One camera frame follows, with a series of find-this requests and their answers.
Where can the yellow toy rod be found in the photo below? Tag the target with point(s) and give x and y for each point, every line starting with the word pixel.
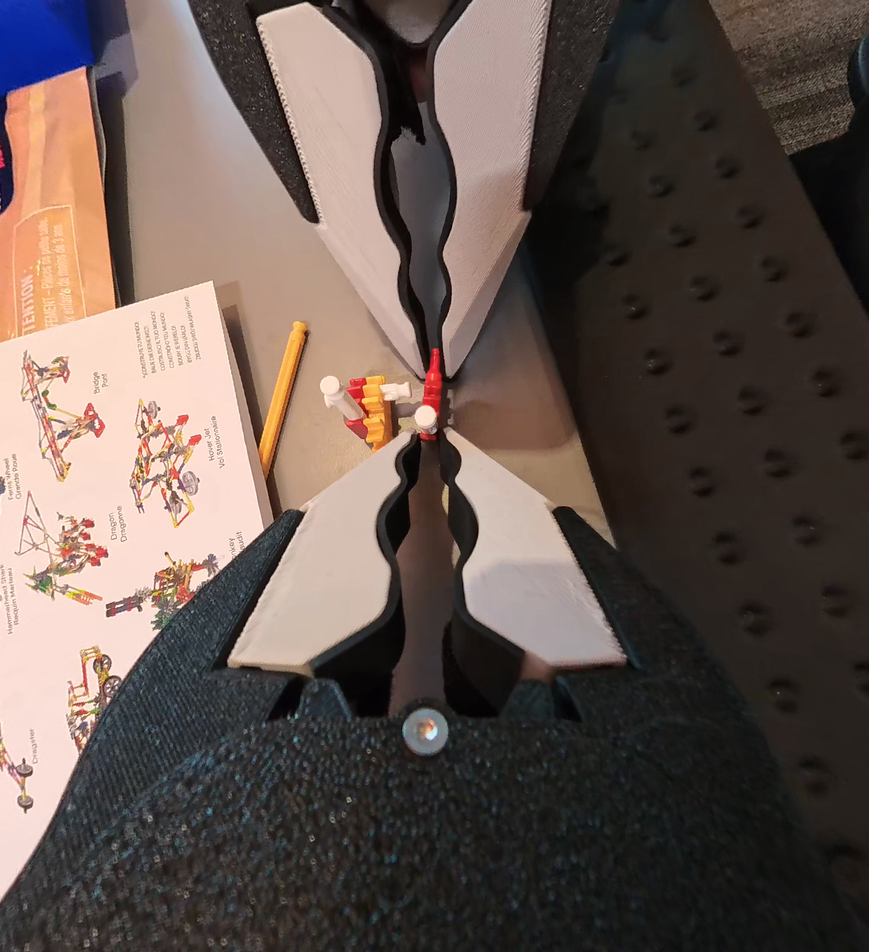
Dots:
pixel 283 394

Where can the white printed instruction booklet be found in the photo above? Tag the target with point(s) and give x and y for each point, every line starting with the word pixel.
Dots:
pixel 181 349

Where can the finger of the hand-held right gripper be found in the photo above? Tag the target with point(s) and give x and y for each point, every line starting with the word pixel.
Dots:
pixel 338 134
pixel 494 111

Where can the orange printed toy box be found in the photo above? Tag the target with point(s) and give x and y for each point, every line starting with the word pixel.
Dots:
pixel 55 223

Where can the red yellow connector assembly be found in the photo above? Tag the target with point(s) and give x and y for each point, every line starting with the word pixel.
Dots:
pixel 379 428

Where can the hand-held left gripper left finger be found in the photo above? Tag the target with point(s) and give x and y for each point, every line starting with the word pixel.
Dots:
pixel 323 587

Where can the red toy rod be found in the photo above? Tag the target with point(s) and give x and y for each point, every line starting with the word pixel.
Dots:
pixel 434 379

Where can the blue plastic bin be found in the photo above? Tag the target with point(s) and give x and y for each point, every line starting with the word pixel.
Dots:
pixel 18 44

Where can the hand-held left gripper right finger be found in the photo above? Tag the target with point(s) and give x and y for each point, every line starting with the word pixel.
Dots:
pixel 531 587

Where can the black dotted mat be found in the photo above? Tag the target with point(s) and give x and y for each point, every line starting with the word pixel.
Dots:
pixel 702 372

